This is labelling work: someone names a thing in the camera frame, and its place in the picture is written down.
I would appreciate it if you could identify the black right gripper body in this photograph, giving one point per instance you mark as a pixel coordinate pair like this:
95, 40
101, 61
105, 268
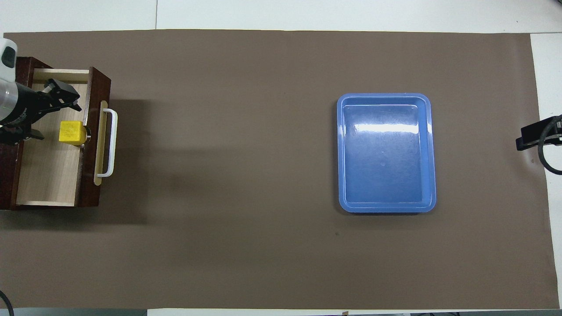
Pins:
556, 129

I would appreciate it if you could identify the brown table mat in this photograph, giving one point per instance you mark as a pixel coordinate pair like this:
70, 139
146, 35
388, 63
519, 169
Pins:
219, 153

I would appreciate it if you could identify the dark wooden drawer cabinet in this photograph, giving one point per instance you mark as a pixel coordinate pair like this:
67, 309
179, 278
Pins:
6, 175

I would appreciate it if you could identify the blue plastic tray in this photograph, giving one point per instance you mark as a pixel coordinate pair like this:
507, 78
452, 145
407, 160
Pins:
386, 166

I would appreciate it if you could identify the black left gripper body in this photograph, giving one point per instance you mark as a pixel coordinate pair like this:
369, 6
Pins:
26, 105

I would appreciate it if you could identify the yellow cube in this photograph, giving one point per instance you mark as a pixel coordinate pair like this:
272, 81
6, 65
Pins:
70, 131

